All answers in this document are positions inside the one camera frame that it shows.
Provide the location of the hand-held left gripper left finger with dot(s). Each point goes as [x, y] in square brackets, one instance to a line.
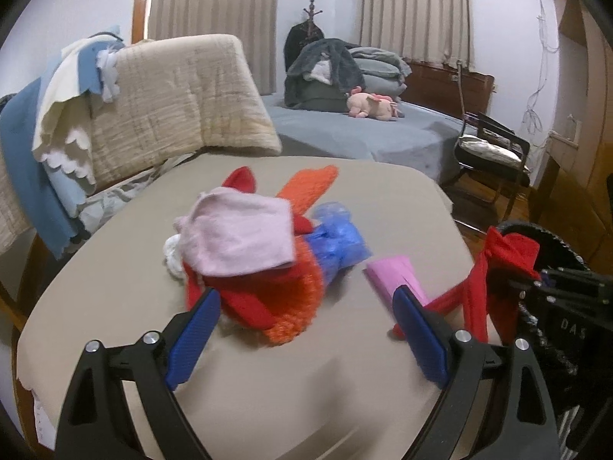
[191, 340]

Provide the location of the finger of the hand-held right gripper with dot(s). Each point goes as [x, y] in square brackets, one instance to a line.
[550, 299]
[584, 285]

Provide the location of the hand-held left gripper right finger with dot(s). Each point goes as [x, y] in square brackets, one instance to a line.
[421, 340]

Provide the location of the red ribbon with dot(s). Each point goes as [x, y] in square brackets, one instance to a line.
[507, 254]

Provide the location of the red cloth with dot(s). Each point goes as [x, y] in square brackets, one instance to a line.
[244, 304]

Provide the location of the purple paper wrapper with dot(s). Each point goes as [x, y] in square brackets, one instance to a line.
[388, 273]

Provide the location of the white plastic bag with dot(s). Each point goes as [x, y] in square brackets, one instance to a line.
[171, 254]

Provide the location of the orange foam net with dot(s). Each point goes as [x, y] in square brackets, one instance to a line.
[311, 184]
[297, 311]

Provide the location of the pink cloth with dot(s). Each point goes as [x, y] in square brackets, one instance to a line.
[239, 235]

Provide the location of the blue plastic bag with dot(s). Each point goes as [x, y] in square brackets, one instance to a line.
[335, 244]

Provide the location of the striped patterned cloth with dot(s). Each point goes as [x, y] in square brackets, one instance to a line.
[572, 433]

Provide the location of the wooden desk with shelf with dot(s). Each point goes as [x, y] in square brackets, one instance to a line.
[574, 163]

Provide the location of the grey cloth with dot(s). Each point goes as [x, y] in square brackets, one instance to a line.
[115, 201]

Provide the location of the pale seat cushion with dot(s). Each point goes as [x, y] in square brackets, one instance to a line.
[488, 151]

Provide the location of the black folding chair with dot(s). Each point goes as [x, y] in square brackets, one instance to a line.
[493, 127]

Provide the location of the bed with grey sheet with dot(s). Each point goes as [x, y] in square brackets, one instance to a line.
[335, 134]

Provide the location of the white scalloped cloth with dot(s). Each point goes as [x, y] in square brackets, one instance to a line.
[72, 148]

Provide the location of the beige quilt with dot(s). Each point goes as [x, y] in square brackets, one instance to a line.
[182, 100]

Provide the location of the pink plush toy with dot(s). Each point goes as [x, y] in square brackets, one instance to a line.
[368, 105]

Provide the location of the dark wooden headboard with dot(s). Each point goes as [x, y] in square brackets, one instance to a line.
[431, 81]

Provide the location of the dark blue cloth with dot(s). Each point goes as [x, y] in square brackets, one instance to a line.
[24, 153]

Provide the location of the dark grey pillow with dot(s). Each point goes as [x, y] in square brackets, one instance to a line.
[316, 98]

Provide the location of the folded grey duvet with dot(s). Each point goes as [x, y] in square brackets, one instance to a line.
[383, 69]

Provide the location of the cream cloth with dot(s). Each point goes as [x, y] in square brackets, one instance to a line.
[57, 91]

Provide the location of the white garment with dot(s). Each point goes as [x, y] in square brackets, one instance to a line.
[318, 72]

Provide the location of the dark grey fleece blanket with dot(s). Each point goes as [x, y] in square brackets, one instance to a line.
[335, 60]

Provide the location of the light blue cloth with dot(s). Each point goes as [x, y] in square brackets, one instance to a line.
[91, 64]

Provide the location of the black hanging coat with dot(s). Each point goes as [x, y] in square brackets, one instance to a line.
[297, 43]

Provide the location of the beige curtain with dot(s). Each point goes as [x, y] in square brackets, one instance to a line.
[416, 9]
[215, 0]

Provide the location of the wooden coat rack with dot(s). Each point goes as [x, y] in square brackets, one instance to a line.
[312, 14]

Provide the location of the wooden chair frame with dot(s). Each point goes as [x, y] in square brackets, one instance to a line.
[12, 297]

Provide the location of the wooden door frame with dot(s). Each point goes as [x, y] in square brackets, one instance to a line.
[140, 9]

